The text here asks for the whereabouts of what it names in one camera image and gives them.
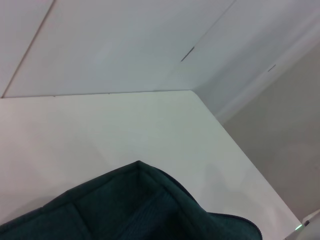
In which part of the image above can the dark teal insulated lunch bag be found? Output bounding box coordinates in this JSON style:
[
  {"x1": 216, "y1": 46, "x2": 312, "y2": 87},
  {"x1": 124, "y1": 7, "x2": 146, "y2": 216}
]
[{"x1": 0, "y1": 160, "x2": 263, "y2": 240}]

